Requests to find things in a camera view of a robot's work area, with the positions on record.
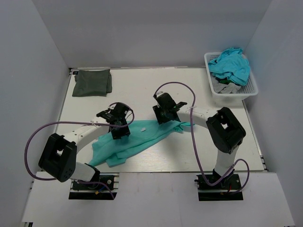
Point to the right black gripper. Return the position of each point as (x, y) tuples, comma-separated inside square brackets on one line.
[(157, 112)]

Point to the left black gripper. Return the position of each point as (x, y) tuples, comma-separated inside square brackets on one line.
[(116, 135)]

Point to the teal green t-shirt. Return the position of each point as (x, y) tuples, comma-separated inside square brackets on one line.
[(144, 134)]

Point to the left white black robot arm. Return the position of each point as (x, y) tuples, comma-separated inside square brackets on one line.
[(59, 155)]

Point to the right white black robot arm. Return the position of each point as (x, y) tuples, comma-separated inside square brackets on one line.
[(225, 130)]

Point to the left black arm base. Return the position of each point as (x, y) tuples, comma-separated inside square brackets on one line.
[(105, 190)]

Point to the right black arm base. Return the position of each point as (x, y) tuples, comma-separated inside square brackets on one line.
[(227, 191)]

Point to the folded dark grey t-shirt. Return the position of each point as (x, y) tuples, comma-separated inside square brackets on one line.
[(92, 83)]

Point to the dark green cloth in basket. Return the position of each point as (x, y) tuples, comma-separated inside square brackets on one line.
[(224, 81)]

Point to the grey white cloth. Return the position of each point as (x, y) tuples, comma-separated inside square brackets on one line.
[(221, 88)]

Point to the light blue t-shirt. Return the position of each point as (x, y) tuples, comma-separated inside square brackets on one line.
[(231, 65)]

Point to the white plastic basket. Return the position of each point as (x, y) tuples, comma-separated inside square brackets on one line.
[(244, 92)]

